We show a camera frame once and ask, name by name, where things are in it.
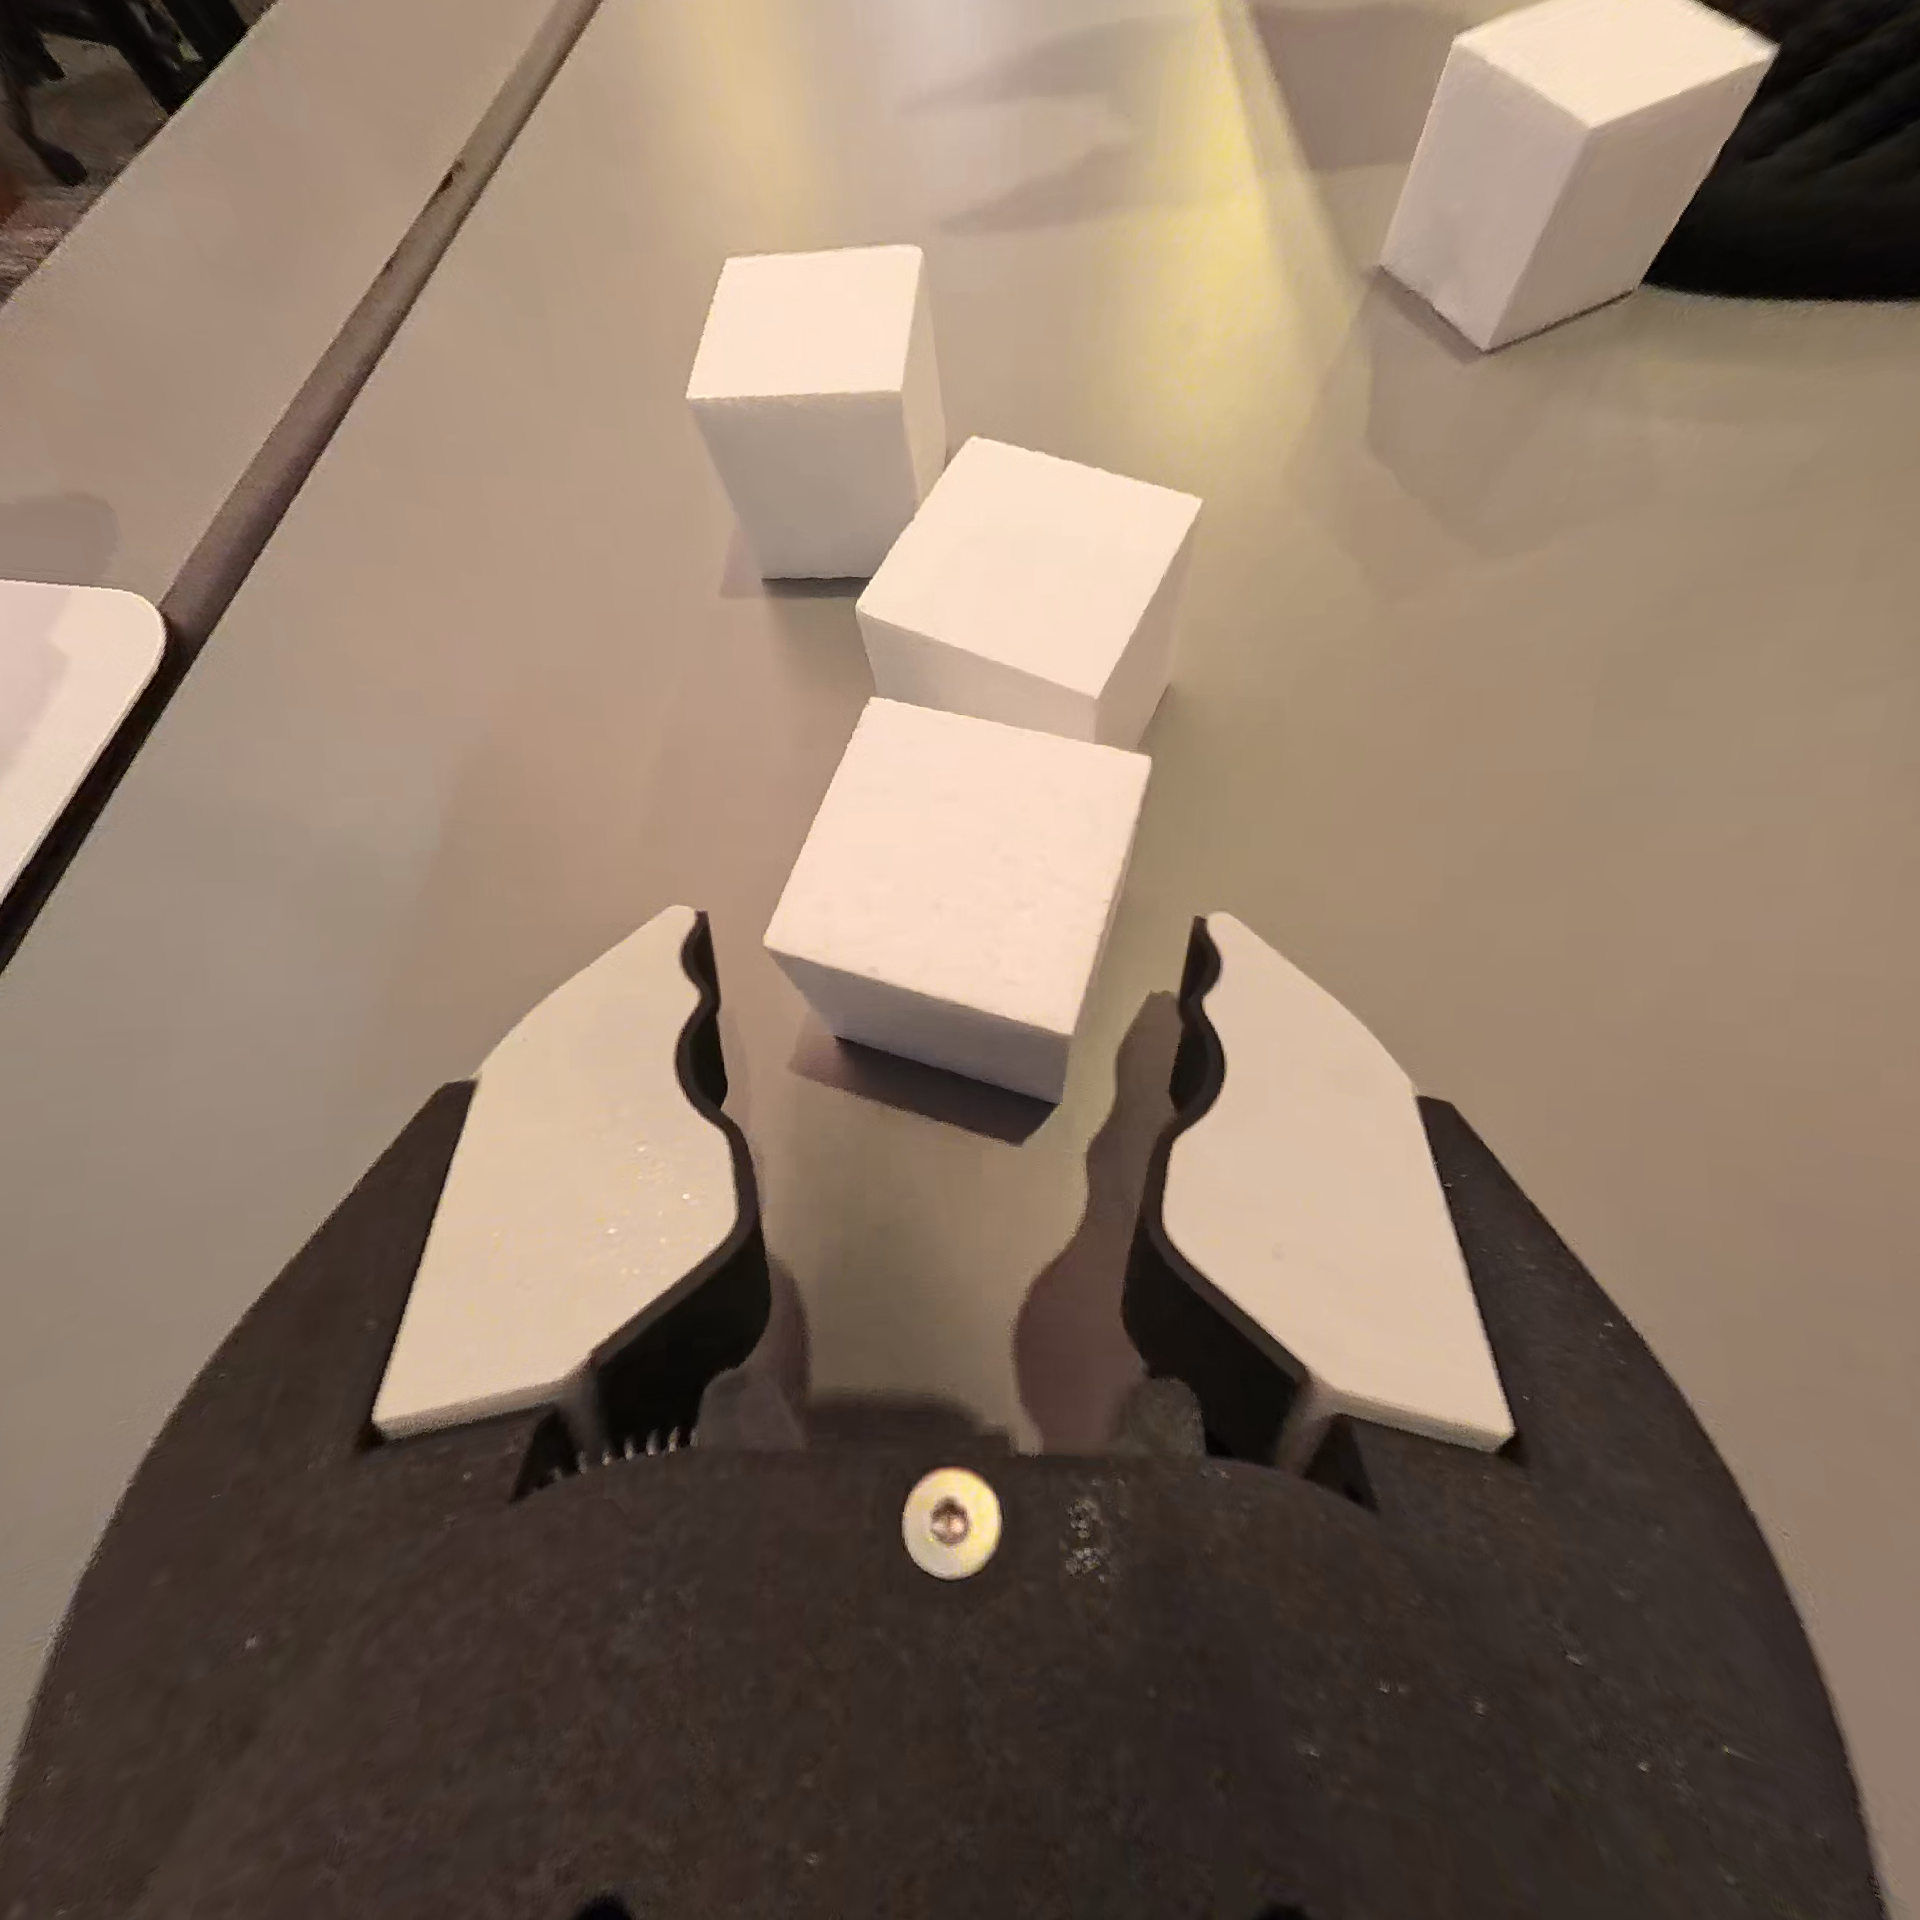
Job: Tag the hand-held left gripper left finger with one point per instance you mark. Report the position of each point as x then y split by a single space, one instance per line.
571 1228

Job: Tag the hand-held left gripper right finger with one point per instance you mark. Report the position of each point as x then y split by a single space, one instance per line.
1321 1217

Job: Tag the white foam cube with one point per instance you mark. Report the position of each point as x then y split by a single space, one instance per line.
811 376
960 869
1559 152
1038 568

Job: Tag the black wrist rest pad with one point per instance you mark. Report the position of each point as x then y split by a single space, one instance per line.
1829 180

